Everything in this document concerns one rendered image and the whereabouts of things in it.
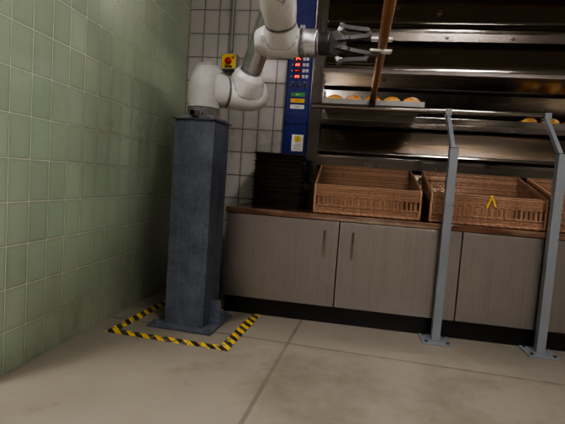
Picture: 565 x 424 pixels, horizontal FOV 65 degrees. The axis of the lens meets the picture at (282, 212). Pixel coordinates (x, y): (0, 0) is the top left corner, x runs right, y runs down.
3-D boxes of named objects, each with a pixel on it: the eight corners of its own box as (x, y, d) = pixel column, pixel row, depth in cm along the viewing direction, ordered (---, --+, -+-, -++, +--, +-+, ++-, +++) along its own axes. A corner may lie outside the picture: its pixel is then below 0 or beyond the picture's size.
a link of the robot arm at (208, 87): (183, 108, 218) (185, 63, 216) (218, 113, 226) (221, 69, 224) (192, 104, 203) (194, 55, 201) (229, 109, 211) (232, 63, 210)
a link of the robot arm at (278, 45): (299, 66, 147) (297, 33, 135) (254, 65, 149) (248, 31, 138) (303, 45, 152) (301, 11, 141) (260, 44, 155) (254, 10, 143)
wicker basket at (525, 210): (416, 215, 271) (420, 170, 269) (514, 223, 261) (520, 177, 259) (427, 222, 223) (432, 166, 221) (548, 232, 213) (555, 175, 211)
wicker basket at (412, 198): (316, 207, 279) (319, 163, 277) (408, 214, 271) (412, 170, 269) (311, 212, 231) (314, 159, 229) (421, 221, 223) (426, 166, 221)
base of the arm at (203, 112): (173, 115, 204) (174, 103, 203) (193, 122, 225) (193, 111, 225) (210, 117, 200) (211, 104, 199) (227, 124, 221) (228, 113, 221)
